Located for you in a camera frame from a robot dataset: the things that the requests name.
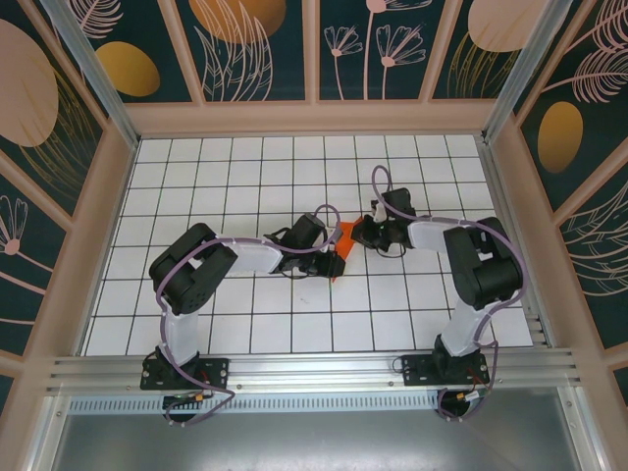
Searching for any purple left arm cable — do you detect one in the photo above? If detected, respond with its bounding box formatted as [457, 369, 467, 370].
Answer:
[154, 203, 343, 429]

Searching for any long aluminium mounting rail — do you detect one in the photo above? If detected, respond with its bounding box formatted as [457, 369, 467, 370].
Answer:
[46, 347, 585, 394]

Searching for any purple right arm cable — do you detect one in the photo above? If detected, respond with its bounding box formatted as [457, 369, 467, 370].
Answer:
[371, 165, 525, 423]

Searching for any aluminium side rail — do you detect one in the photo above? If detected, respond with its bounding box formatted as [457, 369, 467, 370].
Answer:
[478, 135, 550, 347]

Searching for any slotted grey cable duct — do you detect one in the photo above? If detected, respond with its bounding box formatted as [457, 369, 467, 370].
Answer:
[68, 394, 443, 415]

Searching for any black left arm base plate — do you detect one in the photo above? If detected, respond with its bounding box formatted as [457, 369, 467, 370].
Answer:
[140, 356, 232, 392]

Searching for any grey metal sheet panel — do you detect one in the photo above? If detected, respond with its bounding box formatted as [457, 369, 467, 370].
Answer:
[48, 409, 588, 471]

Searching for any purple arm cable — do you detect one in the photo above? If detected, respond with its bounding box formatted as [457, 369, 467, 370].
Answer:
[371, 165, 525, 423]
[154, 203, 343, 429]

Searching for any aluminium frame post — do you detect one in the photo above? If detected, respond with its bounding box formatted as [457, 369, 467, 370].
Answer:
[41, 0, 142, 149]
[482, 0, 576, 144]

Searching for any white grid table mat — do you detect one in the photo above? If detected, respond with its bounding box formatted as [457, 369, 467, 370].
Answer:
[78, 135, 535, 356]

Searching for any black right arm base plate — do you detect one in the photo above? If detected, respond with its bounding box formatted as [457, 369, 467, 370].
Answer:
[400, 352, 491, 389]

